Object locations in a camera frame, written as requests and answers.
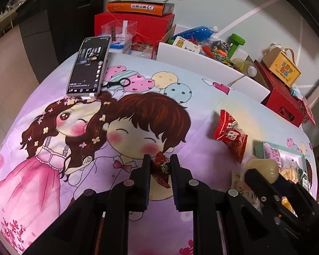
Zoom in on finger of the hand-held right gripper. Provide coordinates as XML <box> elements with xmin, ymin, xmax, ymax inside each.
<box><xmin>277</xmin><ymin>175</ymin><xmax>319</xmax><ymax>232</ymax></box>
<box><xmin>244</xmin><ymin>167</ymin><xmax>285</xmax><ymax>219</ymax></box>

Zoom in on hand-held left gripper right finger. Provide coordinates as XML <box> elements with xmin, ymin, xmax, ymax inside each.
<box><xmin>169</xmin><ymin>154</ymin><xmax>282</xmax><ymax>255</ymax></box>

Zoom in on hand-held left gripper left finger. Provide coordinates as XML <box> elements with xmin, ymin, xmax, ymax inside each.
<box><xmin>24</xmin><ymin>154</ymin><xmax>152</xmax><ymax>255</ymax></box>

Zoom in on small red candy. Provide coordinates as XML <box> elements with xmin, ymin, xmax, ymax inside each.
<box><xmin>150</xmin><ymin>151</ymin><xmax>174</xmax><ymax>191</ymax></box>

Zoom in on pale yellow bun packet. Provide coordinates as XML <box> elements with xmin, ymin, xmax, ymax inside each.
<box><xmin>243</xmin><ymin>157</ymin><xmax>280</xmax><ymax>184</ymax></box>

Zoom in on purple swiss roll packet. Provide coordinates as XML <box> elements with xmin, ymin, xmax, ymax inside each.
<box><xmin>263</xmin><ymin>143</ymin><xmax>283</xmax><ymax>166</ymax></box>

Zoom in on teal shallow box tray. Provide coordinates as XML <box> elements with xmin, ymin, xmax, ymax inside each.
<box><xmin>253</xmin><ymin>141</ymin><xmax>319</xmax><ymax>203</ymax></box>

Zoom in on white snack packet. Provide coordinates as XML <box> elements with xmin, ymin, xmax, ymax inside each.
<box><xmin>231</xmin><ymin>172</ymin><xmax>261</xmax><ymax>211</ymax></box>

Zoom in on yellow swiss roll packet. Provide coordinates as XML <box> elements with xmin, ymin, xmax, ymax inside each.
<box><xmin>279</xmin><ymin>162</ymin><xmax>300</xmax><ymax>186</ymax></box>

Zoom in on red snack packet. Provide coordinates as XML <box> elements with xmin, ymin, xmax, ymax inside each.
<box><xmin>213</xmin><ymin>109</ymin><xmax>249</xmax><ymax>164</ymax></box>

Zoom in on red gift box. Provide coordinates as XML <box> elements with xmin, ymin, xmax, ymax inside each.
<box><xmin>253</xmin><ymin>59</ymin><xmax>316</xmax><ymax>128</ymax></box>

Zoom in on red patterned bag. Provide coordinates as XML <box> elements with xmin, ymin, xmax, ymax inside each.
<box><xmin>302</xmin><ymin>96</ymin><xmax>317</xmax><ymax>126</ymax></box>

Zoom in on small black scissors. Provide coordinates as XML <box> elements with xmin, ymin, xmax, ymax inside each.
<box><xmin>103</xmin><ymin>77</ymin><xmax>131</xmax><ymax>88</ymax></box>

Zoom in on white cardboard box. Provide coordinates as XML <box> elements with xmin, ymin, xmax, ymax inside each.
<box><xmin>156</xmin><ymin>24</ymin><xmax>271</xmax><ymax>103</ymax></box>

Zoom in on smartphone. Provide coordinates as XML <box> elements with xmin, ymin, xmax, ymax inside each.
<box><xmin>66</xmin><ymin>36</ymin><xmax>112</xmax><ymax>98</ymax></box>

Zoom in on bag of colourful toys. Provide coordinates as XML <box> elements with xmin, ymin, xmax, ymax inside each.
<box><xmin>201</xmin><ymin>40</ymin><xmax>231</xmax><ymax>59</ymax></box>

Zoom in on clear plastic box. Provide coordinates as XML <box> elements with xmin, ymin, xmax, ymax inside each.
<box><xmin>101</xmin><ymin>20</ymin><xmax>138</xmax><ymax>55</ymax></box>

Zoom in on blue bead bag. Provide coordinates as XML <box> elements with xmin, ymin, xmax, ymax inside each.
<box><xmin>172</xmin><ymin>26</ymin><xmax>220</xmax><ymax>45</ymax></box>

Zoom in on green dumbbell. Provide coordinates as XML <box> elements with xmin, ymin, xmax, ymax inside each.
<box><xmin>227</xmin><ymin>33</ymin><xmax>246</xmax><ymax>59</ymax></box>

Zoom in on orange flat box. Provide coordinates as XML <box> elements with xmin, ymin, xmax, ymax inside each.
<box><xmin>107</xmin><ymin>1</ymin><xmax>175</xmax><ymax>17</ymax></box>

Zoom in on black cabinet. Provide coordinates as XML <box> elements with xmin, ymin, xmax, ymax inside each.
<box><xmin>18</xmin><ymin>0</ymin><xmax>107</xmax><ymax>83</ymax></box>

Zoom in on yellow gift box with handle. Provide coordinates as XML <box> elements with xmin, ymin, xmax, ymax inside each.
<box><xmin>262</xmin><ymin>46</ymin><xmax>302</xmax><ymax>88</ymax></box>

